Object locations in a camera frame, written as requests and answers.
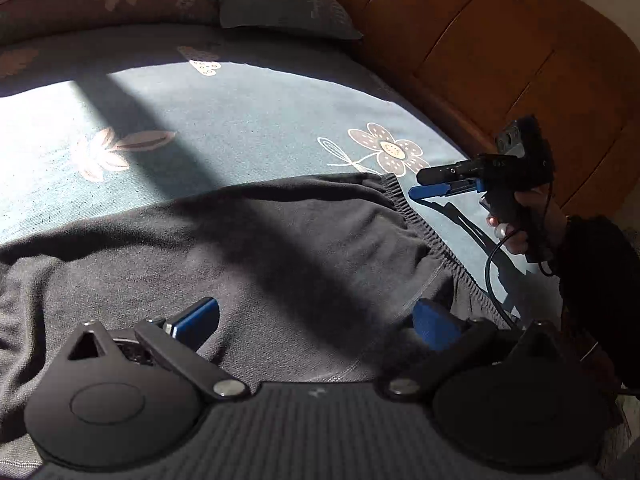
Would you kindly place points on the wooden headboard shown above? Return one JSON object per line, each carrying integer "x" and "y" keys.
{"x": 475, "y": 50}

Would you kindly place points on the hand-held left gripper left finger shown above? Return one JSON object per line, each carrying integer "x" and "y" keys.
{"x": 197, "y": 317}

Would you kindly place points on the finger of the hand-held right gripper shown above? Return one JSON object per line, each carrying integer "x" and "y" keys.
{"x": 440, "y": 191}
{"x": 445, "y": 172}

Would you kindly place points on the dark grey pants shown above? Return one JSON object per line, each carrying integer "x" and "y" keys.
{"x": 225, "y": 260}

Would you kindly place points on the teal printed pillow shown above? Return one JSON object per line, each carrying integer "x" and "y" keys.
{"x": 285, "y": 5}

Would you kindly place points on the person's right forearm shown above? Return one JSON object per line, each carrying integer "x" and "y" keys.
{"x": 600, "y": 285}

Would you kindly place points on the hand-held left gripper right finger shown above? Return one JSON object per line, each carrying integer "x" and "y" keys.
{"x": 435, "y": 322}

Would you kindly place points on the person's right hand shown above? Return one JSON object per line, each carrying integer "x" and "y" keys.
{"x": 520, "y": 240}

